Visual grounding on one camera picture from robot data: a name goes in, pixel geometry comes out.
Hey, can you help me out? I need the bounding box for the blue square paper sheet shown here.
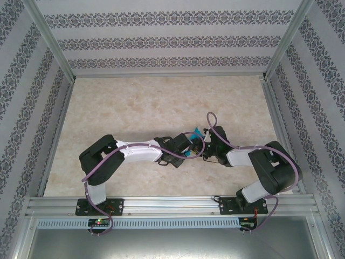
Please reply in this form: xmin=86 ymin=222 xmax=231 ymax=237
xmin=185 ymin=126 xmax=203 ymax=158

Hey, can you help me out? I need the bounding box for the grey metal sheet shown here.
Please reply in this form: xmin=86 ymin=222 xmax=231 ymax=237
xmin=26 ymin=228 xmax=331 ymax=259

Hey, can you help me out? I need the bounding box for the aluminium mounting rail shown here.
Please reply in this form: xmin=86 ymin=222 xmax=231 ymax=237
xmin=26 ymin=196 xmax=316 ymax=216

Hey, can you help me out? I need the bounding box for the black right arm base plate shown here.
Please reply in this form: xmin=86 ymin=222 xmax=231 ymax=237
xmin=219 ymin=196 xmax=270 ymax=216

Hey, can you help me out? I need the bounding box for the aluminium side rail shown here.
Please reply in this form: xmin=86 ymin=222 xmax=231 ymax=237
xmin=259 ymin=77 xmax=307 ymax=194
xmin=37 ymin=78 xmax=77 ymax=197

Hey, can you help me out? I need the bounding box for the slotted grey cable duct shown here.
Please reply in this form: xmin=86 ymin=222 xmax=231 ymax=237
xmin=36 ymin=217 xmax=241 ymax=229

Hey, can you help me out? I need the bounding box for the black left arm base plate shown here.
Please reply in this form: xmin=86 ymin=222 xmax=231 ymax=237
xmin=76 ymin=198 xmax=125 ymax=216

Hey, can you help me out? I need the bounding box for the aluminium frame post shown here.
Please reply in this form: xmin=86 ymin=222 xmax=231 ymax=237
xmin=23 ymin=0 xmax=77 ymax=83
xmin=261 ymin=0 xmax=315 ymax=80

